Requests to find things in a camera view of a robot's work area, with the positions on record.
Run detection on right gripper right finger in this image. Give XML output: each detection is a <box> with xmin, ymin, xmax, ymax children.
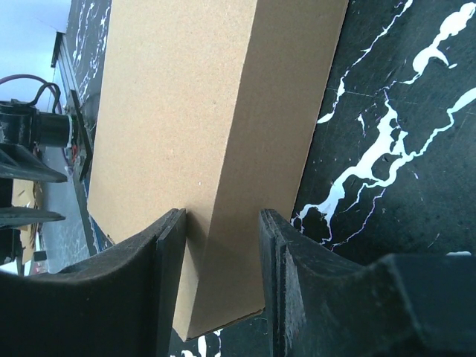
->
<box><xmin>259</xmin><ymin>209</ymin><xmax>475</xmax><ymax>356</ymax></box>

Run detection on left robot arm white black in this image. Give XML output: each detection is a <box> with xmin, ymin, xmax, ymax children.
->
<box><xmin>1</xmin><ymin>76</ymin><xmax>92</xmax><ymax>230</ymax></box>

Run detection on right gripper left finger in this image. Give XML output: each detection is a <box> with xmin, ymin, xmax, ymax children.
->
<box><xmin>1</xmin><ymin>209</ymin><xmax>186</xmax><ymax>356</ymax></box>

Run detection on cardboard box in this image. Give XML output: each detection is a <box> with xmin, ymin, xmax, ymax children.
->
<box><xmin>88</xmin><ymin>1</ymin><xmax>347</xmax><ymax>341</ymax></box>

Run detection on aluminium frame rail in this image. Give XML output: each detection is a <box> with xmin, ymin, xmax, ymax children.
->
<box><xmin>51</xmin><ymin>32</ymin><xmax>80</xmax><ymax>114</ymax></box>

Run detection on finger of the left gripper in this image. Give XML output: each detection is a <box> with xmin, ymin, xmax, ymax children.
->
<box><xmin>1</xmin><ymin>207</ymin><xmax>65</xmax><ymax>229</ymax></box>
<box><xmin>1</xmin><ymin>143</ymin><xmax>68</xmax><ymax>183</ymax></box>

